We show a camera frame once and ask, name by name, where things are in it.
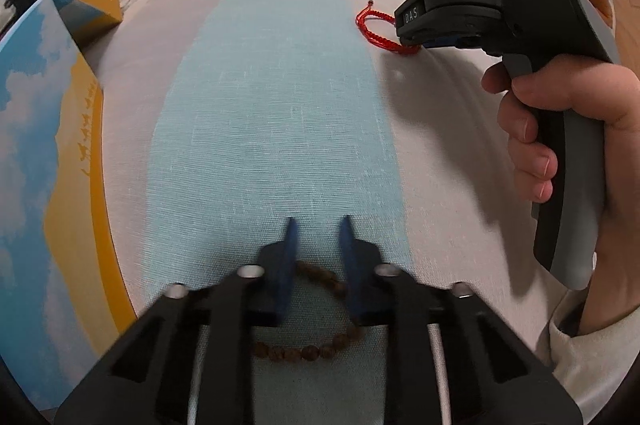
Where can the person's right hand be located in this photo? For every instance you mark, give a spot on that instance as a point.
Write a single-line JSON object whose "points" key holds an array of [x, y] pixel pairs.
{"points": [[525, 125]]}

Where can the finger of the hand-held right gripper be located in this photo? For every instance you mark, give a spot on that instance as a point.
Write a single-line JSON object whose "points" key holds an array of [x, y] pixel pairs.
{"points": [[442, 41]]}

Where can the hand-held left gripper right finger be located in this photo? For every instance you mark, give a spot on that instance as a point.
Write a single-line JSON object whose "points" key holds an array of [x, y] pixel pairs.
{"points": [[350, 265]]}

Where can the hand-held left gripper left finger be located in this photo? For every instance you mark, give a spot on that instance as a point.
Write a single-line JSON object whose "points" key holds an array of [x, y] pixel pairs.
{"points": [[286, 265]]}

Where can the striped bed sheet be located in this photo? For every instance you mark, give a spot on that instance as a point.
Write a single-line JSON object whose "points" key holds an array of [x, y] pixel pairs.
{"points": [[280, 105]]}

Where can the person's right forearm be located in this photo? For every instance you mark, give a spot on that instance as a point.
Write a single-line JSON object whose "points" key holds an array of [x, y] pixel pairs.
{"points": [[600, 305]]}

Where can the sky print cardboard box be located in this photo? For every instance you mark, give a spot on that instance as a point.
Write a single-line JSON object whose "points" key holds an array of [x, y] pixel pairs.
{"points": [[35, 155]]}

